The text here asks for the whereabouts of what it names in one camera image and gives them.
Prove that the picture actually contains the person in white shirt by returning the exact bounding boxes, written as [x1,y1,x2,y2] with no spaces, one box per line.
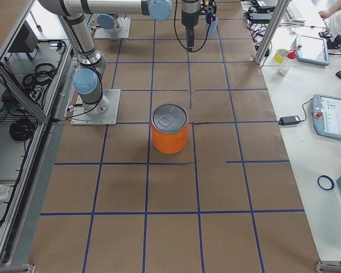
[318,0,341,37]

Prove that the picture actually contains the brown paper table cover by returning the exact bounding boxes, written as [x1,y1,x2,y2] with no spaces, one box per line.
[29,1,318,272]

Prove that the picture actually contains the blue tape ring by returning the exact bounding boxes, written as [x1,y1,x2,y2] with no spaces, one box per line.
[317,175,335,191]

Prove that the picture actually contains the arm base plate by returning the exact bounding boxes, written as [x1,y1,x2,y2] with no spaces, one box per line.
[70,89,121,126]
[94,17,131,40]

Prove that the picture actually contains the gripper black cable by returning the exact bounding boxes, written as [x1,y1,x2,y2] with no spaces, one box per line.
[173,0,217,53]

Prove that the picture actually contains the yellow tape roll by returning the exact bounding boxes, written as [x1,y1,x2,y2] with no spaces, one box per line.
[273,48,288,64]

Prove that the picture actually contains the near teach pendant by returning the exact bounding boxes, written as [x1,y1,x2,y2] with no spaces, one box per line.
[311,94,341,140]

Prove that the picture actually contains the far teach pendant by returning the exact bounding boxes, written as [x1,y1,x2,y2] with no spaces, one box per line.
[294,35,330,66]

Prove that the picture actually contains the small black power adapter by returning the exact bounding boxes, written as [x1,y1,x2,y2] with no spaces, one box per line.
[278,115,301,126]

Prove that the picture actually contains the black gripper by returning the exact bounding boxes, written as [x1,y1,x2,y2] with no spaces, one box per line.
[181,0,201,52]
[201,0,217,24]

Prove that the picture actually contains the red cap squeeze bottle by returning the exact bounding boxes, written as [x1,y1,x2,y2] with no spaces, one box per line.
[277,48,297,76]

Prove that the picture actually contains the orange can container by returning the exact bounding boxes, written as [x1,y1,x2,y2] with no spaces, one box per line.
[151,103,189,154]

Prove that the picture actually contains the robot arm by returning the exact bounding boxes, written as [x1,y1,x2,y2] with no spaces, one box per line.
[40,1,177,116]
[97,1,218,34]

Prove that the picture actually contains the teach pendant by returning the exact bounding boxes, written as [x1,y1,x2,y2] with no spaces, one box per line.
[294,35,330,66]
[311,94,341,140]

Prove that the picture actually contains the aluminium frame post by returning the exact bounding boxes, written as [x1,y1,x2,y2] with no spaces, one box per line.
[254,0,290,65]

